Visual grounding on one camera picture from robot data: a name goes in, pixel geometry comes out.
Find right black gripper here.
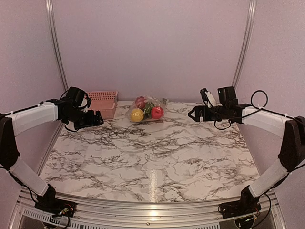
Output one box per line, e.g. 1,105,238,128
188,105,228,122

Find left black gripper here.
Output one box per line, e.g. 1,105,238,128
65,107,103,130

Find clear zip top bag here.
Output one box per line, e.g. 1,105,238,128
125,96,168,123

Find green fake vegetable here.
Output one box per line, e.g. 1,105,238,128
143,102,155,119

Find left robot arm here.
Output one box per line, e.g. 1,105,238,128
0,87,103,212

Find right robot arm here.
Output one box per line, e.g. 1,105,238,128
188,86,305,214

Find yellow fake lemon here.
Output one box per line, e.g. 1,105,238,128
130,108,144,123

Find red fake apple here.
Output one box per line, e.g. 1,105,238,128
151,106,164,120

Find dark red fake fruit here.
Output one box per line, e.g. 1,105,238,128
135,96,146,109

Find pink plastic basket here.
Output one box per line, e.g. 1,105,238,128
87,91,118,119

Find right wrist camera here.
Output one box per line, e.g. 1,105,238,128
200,88,216,108

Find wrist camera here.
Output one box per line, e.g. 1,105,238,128
200,88,216,108
78,94,92,113

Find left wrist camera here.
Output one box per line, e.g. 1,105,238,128
78,94,92,113

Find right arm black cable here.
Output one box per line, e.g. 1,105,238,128
213,90,269,131

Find aluminium front rail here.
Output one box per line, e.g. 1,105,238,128
8,189,287,229

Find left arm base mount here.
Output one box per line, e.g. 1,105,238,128
34,199,76,217

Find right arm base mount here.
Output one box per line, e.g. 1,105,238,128
218,200,262,219

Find right aluminium frame post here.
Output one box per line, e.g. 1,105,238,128
232,0,257,88

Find aluminium frame post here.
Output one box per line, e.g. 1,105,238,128
45,0,69,91
232,0,257,88

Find left aluminium frame post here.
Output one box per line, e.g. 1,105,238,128
45,0,69,91

